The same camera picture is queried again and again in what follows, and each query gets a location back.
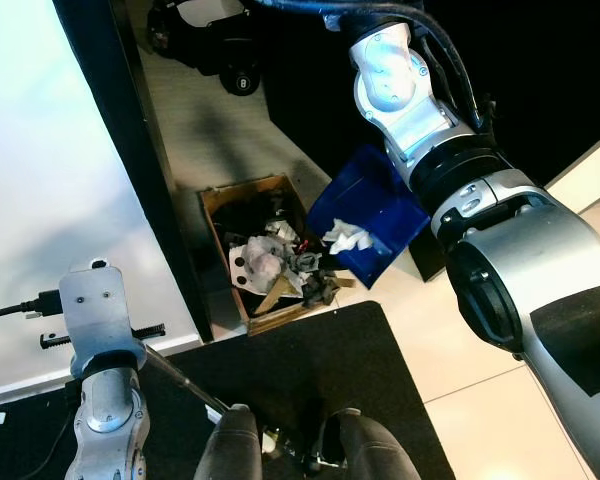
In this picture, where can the grey right robot leg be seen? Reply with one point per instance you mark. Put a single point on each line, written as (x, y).
(375, 450)

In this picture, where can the grey left robot leg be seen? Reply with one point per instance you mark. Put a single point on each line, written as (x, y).
(228, 445)

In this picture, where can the white crumpled paper rubbish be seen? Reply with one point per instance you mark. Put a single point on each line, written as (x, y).
(262, 265)

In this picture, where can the black floor mat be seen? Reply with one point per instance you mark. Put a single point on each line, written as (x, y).
(300, 370)

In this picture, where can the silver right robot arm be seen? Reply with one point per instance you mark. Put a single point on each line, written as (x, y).
(540, 280)

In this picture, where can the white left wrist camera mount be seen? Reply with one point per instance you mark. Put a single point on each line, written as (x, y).
(95, 310)

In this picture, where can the white crumpled tissue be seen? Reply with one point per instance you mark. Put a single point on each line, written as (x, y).
(348, 238)

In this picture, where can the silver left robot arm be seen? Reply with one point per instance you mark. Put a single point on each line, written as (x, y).
(110, 420)

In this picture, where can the brown cardboard rubbish box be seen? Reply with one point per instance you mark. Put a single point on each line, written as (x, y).
(280, 320)

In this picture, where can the grey robot leg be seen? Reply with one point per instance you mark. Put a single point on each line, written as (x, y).
(375, 450)
(228, 445)

